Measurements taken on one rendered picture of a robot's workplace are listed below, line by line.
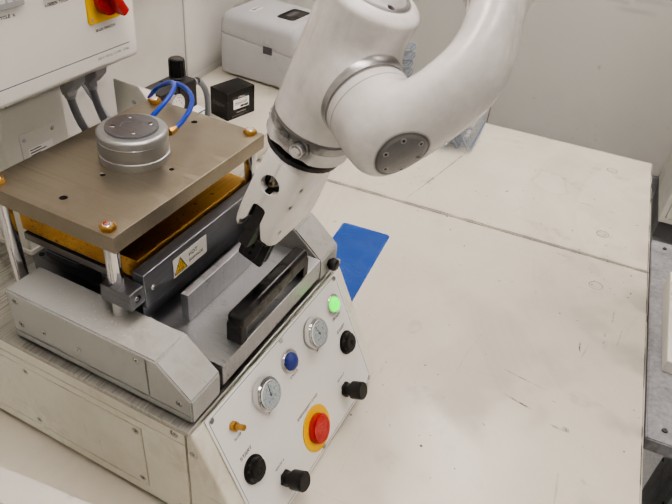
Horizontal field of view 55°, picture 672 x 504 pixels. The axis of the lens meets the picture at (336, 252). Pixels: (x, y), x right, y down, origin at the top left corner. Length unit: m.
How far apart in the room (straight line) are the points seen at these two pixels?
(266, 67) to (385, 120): 1.27
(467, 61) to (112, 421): 0.55
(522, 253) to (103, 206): 0.87
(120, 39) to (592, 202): 1.07
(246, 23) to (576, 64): 1.80
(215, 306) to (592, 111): 2.65
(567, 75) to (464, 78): 2.69
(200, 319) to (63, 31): 0.37
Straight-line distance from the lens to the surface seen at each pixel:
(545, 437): 1.00
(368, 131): 0.50
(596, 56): 3.16
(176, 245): 0.73
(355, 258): 1.22
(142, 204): 0.70
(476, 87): 0.51
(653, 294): 1.35
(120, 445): 0.83
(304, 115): 0.57
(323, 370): 0.89
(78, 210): 0.70
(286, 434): 0.83
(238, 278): 0.81
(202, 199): 0.80
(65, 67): 0.87
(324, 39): 0.54
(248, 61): 1.78
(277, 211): 0.62
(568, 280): 1.30
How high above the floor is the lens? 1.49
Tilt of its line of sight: 37 degrees down
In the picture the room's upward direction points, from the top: 6 degrees clockwise
